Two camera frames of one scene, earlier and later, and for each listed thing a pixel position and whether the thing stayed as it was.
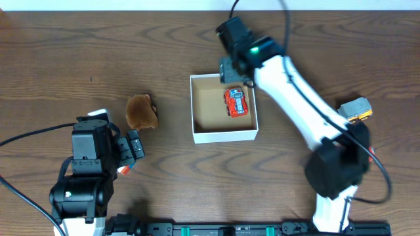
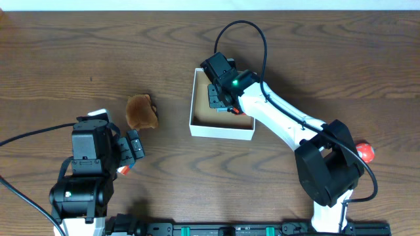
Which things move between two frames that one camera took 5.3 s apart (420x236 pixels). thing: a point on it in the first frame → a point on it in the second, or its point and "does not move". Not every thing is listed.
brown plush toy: x=140 y=113 does not move
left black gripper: x=130 y=149 does not move
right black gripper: x=226 y=70 → x=214 y=96
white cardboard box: x=210 y=122 does not move
